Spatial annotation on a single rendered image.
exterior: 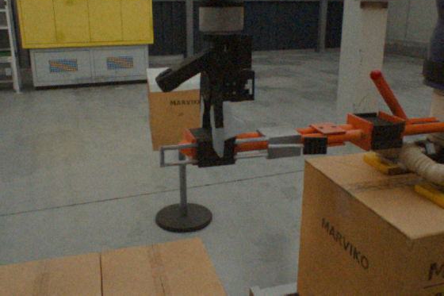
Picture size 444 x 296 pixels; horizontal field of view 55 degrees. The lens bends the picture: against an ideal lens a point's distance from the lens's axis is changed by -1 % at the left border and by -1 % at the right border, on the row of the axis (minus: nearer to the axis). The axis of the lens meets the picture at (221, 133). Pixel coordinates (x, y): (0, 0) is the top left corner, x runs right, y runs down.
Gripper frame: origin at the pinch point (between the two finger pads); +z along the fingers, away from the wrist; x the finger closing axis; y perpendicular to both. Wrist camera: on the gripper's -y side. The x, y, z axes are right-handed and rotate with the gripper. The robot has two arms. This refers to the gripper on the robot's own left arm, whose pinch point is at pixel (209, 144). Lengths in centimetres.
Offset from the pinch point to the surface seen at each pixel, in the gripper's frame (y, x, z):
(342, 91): 93, 106, 16
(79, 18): -40, 719, 2
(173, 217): 24, 196, 119
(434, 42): 50, 3, -17
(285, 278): 72, 114, 121
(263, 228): 81, 170, 121
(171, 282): 0, 54, 67
